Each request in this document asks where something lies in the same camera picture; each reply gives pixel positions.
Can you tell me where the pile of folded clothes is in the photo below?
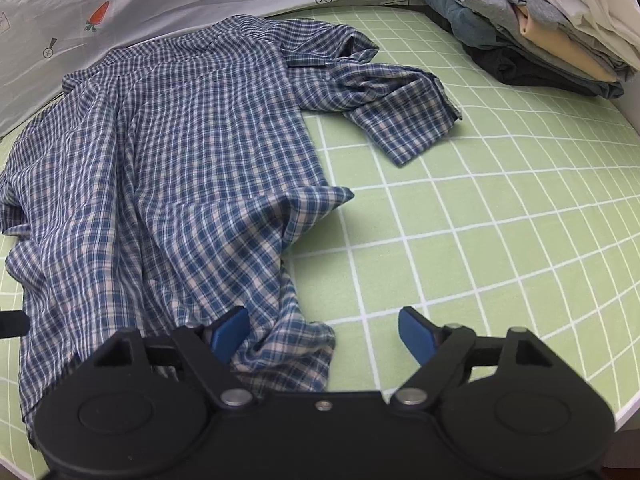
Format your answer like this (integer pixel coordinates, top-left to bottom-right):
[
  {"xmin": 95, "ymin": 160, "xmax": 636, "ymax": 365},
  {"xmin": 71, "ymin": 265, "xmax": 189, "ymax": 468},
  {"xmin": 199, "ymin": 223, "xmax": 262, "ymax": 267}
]
[{"xmin": 420, "ymin": 0, "xmax": 640, "ymax": 99}]

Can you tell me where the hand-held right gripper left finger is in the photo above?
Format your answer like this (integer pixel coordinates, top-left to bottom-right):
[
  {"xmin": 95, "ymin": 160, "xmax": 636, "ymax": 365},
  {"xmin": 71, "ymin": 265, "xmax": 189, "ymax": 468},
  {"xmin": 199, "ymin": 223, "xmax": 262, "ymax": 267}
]
[{"xmin": 87, "ymin": 306, "xmax": 257, "ymax": 411}]

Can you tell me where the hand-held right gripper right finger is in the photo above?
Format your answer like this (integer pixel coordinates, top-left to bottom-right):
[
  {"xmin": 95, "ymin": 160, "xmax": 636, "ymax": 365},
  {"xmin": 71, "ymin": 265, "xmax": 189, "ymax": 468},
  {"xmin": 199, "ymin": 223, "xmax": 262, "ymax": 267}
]
[{"xmin": 390, "ymin": 306, "xmax": 558, "ymax": 411}]

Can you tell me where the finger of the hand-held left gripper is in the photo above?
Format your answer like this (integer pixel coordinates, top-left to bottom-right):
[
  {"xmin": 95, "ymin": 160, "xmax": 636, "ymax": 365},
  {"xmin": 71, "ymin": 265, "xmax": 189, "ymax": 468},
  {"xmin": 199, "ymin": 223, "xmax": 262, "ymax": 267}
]
[{"xmin": 0, "ymin": 311, "xmax": 27, "ymax": 339}]

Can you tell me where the blue plaid shirt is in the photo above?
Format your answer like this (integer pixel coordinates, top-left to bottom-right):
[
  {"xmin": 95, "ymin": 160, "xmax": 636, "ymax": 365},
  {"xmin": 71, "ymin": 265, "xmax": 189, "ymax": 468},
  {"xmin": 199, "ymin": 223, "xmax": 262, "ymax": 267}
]
[{"xmin": 0, "ymin": 15, "xmax": 463, "ymax": 441}]

